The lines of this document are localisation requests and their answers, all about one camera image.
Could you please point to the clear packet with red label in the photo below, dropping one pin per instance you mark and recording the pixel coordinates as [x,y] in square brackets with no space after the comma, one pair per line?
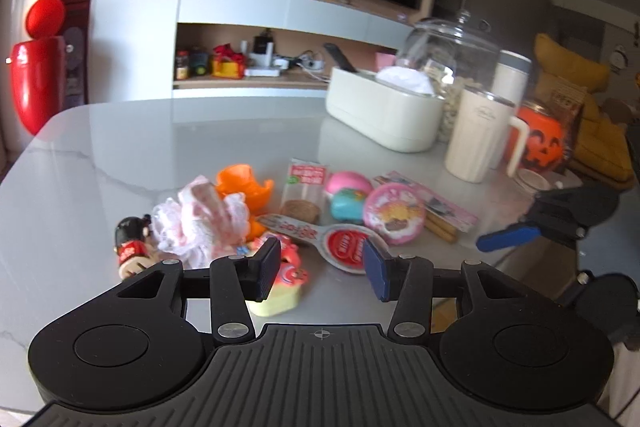
[304,187]

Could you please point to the glass dome jar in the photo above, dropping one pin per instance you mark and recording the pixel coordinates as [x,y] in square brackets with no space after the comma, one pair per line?
[450,52]

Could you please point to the small spice jar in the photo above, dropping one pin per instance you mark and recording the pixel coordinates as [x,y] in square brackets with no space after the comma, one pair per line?
[182,64]

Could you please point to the teal toy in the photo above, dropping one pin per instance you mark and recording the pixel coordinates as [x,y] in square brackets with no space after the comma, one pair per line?
[348,206]

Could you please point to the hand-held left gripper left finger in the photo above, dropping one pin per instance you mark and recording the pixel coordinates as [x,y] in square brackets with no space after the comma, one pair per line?
[269,268]

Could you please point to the orange plastic capsule shell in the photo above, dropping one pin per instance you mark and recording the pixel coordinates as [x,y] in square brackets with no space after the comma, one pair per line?
[245,187]

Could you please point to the pink packet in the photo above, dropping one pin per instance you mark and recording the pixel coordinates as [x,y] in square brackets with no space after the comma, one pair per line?
[440,202]

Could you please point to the black-haired doll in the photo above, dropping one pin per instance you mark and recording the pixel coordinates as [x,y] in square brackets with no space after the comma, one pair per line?
[131,247]

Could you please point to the white thermos bottle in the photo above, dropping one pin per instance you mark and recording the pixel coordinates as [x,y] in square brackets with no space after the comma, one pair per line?
[512,77]

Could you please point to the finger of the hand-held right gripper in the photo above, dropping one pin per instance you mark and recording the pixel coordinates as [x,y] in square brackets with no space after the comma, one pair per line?
[570,292]
[507,238]

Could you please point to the red and white spoon-shaped packet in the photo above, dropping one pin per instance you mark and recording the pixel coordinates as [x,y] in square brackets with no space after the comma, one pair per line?
[345,247]

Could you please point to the orange pumpkin bucket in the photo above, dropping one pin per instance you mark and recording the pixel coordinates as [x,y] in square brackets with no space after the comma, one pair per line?
[542,142]

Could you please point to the yellow plush toy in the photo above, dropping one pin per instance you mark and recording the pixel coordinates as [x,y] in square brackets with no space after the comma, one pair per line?
[595,117]

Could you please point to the clear glass bowl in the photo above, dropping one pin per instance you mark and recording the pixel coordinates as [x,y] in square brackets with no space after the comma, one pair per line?
[542,181]

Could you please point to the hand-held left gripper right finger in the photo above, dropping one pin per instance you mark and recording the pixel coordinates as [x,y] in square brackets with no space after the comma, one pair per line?
[377,269]

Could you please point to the red and yellow toy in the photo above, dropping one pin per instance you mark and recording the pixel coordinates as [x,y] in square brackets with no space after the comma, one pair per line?
[229,64]

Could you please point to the white and wood shelf unit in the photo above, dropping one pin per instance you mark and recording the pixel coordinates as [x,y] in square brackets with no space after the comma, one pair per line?
[250,9]

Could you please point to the pink squishy ball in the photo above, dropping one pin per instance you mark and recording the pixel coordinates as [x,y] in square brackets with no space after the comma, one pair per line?
[350,182]

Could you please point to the red figure-shaped chair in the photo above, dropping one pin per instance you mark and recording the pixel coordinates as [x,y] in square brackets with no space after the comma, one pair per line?
[37,77]

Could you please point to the grey wall hanger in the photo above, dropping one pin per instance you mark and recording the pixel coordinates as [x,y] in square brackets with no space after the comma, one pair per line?
[74,62]

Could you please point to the cream tissue box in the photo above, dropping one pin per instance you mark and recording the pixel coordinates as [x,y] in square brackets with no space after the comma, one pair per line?
[385,112]

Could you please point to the brown snack bag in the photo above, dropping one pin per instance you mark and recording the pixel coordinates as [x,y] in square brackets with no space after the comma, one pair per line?
[567,107]

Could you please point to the white charger dock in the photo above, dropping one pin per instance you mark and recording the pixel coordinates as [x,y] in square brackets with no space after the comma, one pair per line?
[262,57]

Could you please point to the yellow and pink toy cake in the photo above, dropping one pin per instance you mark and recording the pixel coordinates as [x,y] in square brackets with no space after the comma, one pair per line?
[290,279]

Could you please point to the round pink tin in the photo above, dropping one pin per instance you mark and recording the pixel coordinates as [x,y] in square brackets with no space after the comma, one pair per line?
[395,213]

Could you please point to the black remote control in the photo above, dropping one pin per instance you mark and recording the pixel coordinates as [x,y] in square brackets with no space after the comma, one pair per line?
[341,57]

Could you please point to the pink and white lace cloth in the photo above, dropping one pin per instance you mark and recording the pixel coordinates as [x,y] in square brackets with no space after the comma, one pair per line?
[200,222]

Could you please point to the brown biscuit sticks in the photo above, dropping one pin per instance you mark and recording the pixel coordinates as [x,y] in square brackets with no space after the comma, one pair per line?
[442,229]

